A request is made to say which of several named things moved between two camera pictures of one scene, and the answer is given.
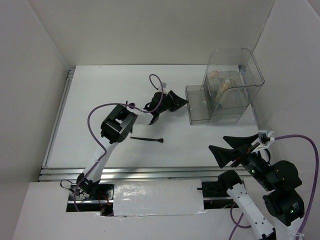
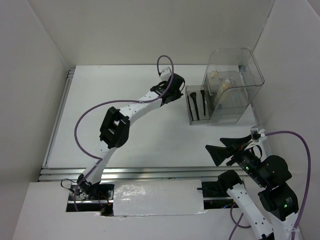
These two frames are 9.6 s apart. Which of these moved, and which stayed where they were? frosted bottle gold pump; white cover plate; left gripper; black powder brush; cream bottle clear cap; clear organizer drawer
Moved: left gripper; black powder brush
Stayed: clear organizer drawer; white cover plate; frosted bottle gold pump; cream bottle clear cap
